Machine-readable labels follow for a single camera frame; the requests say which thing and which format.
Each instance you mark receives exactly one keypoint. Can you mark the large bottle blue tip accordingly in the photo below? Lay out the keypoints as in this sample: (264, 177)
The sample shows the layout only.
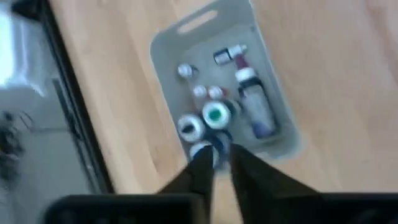
(222, 144)

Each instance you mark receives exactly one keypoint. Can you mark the orange bottle yellow label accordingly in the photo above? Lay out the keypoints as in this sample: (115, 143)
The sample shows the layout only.
(215, 92)

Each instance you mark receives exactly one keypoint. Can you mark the dark bottle purple label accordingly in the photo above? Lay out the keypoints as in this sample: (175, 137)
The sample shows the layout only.
(185, 70)

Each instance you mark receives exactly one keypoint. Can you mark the white blurred box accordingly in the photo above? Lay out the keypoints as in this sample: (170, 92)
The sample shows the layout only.
(18, 53)

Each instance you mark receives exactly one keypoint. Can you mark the large bottle purple tip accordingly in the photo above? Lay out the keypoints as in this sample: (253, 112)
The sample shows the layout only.
(258, 105)

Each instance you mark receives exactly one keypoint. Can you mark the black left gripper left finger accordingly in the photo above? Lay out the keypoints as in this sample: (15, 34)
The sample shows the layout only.
(155, 208)

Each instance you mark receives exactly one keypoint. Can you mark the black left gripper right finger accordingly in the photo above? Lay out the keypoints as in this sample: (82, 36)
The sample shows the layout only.
(295, 208)

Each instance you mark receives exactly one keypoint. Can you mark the large green bottle green tip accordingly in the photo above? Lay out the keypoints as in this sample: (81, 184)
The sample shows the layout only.
(215, 114)

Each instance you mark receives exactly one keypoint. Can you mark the small dark food coloring bottle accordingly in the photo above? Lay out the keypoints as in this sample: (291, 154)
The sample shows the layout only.
(224, 57)

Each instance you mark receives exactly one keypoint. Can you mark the black table edge rail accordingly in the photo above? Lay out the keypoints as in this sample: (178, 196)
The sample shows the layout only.
(81, 124)

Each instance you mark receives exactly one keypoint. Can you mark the white plastic storage bin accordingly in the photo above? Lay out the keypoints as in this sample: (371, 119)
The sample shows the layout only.
(211, 62)

